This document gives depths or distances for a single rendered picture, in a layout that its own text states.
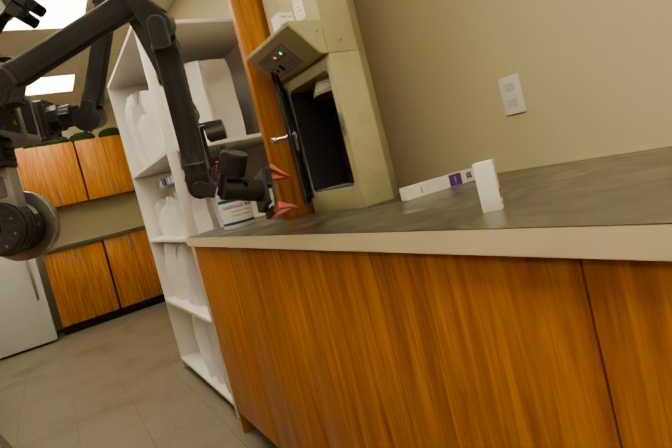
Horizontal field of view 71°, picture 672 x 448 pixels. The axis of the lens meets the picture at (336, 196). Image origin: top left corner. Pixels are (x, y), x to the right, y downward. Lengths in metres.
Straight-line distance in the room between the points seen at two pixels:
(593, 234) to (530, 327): 0.20
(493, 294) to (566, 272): 0.13
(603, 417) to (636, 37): 0.89
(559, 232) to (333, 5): 1.08
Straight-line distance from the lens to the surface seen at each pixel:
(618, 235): 0.59
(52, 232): 1.59
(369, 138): 1.45
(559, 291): 0.70
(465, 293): 0.81
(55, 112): 1.75
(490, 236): 0.69
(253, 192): 1.23
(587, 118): 1.42
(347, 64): 1.47
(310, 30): 1.44
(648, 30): 1.35
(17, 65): 1.26
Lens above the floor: 1.07
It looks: 3 degrees down
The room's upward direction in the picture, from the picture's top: 14 degrees counter-clockwise
